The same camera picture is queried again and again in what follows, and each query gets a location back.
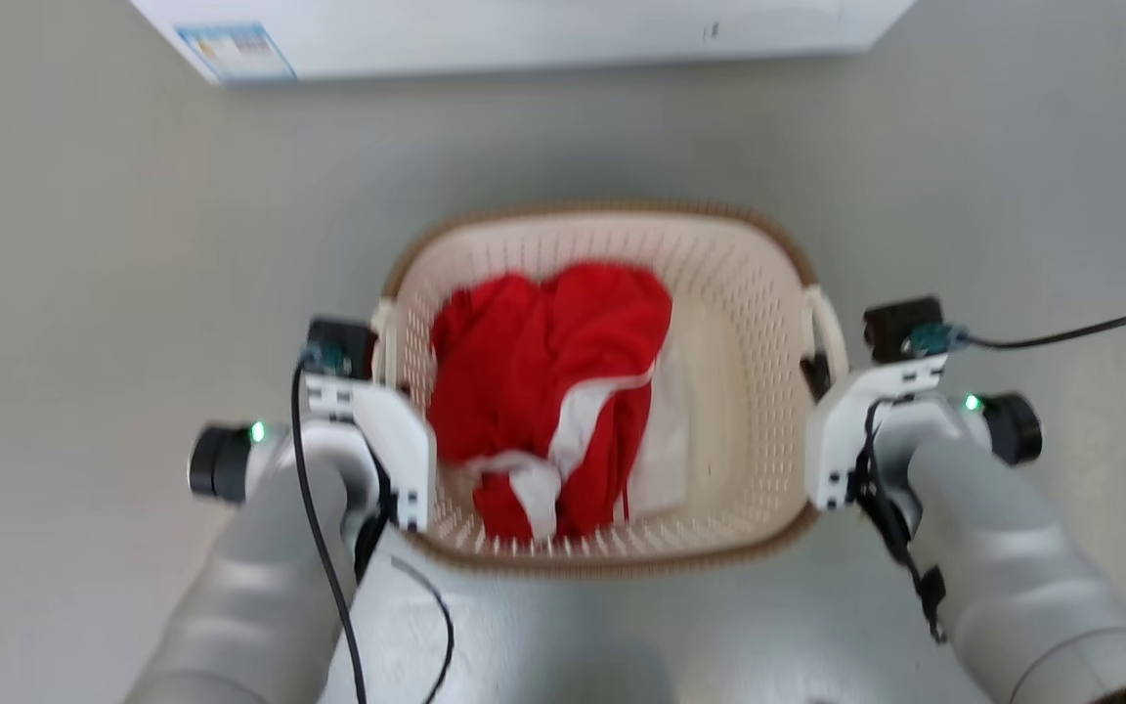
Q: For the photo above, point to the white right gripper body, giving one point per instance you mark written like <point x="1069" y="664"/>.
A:
<point x="842" y="430"/>

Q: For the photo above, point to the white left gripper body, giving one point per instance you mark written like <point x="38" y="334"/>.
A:
<point x="397" y="430"/>

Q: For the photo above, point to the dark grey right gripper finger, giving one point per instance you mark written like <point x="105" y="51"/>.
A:
<point x="816" y="375"/>

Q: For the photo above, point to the beige plastic laundry basket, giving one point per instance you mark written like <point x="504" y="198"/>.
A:
<point x="749" y="293"/>

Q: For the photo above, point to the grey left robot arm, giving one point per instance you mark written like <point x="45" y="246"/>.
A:
<point x="250" y="587"/>

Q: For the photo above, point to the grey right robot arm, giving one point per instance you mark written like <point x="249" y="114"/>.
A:
<point x="1013" y="567"/>

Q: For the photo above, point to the red and white garment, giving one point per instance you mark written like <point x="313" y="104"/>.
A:
<point x="534" y="372"/>

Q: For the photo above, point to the white cloth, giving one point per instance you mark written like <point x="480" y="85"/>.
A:
<point x="666" y="440"/>

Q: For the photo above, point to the grey robot torso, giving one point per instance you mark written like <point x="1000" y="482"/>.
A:
<point x="622" y="636"/>

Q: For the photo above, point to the blue energy label sticker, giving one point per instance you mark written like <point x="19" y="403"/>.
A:
<point x="236" y="51"/>

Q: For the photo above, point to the white washing machine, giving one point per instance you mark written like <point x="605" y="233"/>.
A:
<point x="524" y="29"/>

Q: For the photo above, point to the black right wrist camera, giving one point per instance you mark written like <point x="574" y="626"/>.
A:
<point x="900" y="328"/>

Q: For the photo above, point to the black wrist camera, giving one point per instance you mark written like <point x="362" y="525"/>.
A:
<point x="340" y="344"/>
<point x="900" y="328"/>

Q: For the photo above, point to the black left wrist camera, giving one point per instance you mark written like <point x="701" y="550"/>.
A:
<point x="340" y="344"/>

